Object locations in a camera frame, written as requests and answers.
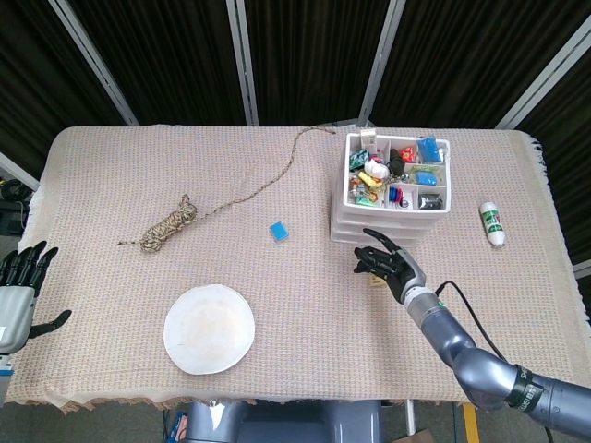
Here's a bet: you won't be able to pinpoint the right black grey robot hand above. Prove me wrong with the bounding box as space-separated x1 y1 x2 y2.
353 228 428 305

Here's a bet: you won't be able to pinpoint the left black grey robot hand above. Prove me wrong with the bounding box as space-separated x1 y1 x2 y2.
0 240 73 355

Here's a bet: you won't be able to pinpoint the white drawer organizer with items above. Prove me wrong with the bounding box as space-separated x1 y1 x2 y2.
329 132 452 248

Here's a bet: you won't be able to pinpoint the green patterned packet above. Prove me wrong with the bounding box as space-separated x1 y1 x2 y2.
408 166 440 186

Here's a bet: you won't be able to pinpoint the green orange small packets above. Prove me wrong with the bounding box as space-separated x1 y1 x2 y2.
349 182 382 207

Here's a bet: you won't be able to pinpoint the white green bottle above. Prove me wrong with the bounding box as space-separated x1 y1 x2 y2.
478 201 508 249

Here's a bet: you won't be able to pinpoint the beige woven tablecloth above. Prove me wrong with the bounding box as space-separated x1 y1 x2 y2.
3 125 591 414

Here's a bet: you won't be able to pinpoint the blue sponge pack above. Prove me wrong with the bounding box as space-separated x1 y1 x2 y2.
416 136 445 165

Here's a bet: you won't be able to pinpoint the blue topped white block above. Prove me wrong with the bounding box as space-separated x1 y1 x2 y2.
269 220 291 244

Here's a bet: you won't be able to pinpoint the grey robot torso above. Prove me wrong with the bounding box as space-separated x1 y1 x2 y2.
184 400 383 443

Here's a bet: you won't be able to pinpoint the white paper plate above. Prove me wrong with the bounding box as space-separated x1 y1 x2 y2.
163 284 257 375

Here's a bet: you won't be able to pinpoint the blue red package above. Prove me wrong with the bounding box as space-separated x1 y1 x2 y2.
168 408 190 443

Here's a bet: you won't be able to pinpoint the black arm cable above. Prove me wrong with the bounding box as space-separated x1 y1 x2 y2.
433 281 509 362

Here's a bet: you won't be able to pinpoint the black equipment with cables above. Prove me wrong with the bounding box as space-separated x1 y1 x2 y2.
0 177 30 232

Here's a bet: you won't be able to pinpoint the brown beige braided rope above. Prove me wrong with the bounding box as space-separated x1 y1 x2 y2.
117 126 337 254

